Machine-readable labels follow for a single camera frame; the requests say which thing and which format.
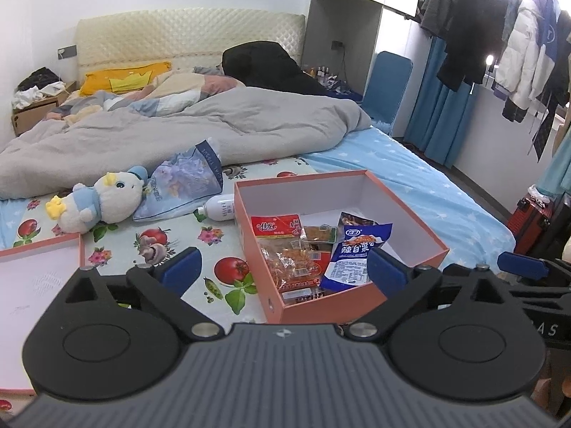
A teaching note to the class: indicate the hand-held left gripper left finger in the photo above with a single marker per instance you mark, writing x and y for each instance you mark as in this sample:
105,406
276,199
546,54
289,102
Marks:
180,272

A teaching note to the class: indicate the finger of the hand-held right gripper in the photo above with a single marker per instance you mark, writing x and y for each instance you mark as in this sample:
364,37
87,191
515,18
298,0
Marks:
522,265

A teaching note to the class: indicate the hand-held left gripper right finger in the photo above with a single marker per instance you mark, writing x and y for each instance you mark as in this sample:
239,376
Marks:
387,272

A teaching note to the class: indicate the blue white snack packet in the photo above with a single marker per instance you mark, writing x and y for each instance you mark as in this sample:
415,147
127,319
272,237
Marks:
352,258

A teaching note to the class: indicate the dark blue snack packet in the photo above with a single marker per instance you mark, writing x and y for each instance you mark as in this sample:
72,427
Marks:
352,219

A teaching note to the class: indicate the green clear snack packet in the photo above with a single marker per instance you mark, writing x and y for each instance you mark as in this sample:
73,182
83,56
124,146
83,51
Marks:
319,234

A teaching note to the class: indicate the large red label snack packet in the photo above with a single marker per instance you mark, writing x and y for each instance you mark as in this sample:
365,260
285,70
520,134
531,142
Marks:
285,258

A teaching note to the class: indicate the pink cardboard box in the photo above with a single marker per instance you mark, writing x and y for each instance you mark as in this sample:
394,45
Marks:
312,196

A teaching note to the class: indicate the fruit print sheet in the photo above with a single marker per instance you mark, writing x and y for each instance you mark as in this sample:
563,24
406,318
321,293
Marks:
178,236

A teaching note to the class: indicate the red suitcase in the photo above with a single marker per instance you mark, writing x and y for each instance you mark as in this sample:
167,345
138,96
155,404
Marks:
531,218

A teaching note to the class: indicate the white plastic bottle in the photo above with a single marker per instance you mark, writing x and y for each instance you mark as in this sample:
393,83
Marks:
218,208

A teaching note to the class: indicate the purple floral gift bag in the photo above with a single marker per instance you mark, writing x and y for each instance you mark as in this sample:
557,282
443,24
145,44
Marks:
178,183

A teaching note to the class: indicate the white and blue plush duck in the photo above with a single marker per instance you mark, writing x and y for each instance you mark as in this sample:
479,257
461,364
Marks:
111,205

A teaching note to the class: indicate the pink box lid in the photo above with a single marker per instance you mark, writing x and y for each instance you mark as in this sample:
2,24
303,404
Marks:
35,285

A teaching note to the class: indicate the grey duvet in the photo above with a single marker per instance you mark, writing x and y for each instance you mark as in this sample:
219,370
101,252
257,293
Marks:
223,129

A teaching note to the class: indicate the blue curtain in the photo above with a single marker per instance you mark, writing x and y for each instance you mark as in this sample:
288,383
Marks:
441,116

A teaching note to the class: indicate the pastel patchwork quilt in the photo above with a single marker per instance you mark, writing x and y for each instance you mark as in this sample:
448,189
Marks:
178,93

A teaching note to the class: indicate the blue bedside table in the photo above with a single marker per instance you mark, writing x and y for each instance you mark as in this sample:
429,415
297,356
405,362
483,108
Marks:
345,93

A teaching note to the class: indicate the blue chair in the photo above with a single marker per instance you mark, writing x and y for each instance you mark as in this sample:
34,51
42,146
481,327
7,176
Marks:
386,84

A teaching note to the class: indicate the yellow pillow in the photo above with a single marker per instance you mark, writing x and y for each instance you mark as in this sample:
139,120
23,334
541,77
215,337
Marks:
102,82

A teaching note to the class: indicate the row of small bottles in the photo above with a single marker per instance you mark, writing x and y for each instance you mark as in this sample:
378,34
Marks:
321,75

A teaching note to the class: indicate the white hanging jacket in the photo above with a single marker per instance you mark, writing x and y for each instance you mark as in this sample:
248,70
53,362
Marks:
522,53

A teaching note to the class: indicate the cardboard box nightstand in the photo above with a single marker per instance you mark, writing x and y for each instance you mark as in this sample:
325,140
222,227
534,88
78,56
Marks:
31,116

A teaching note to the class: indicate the black jacket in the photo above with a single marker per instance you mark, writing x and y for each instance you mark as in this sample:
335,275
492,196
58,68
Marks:
267,67

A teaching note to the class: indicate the cream quilted headboard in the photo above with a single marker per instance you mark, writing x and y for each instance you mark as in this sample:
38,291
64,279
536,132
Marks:
178,35

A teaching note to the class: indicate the pile of clothes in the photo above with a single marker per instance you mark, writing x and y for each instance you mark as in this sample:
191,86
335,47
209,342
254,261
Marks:
35,82

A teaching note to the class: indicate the black hanging coat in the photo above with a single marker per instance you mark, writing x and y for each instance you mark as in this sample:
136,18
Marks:
477,18

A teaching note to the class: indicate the grey hanging jacket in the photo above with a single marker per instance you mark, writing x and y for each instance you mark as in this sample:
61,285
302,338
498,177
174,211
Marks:
441,0

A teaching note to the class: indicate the wall socket with plug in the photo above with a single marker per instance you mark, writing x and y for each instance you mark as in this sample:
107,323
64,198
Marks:
338,45

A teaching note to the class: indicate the wall switch plate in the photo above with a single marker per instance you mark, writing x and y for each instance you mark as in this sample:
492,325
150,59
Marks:
67,52

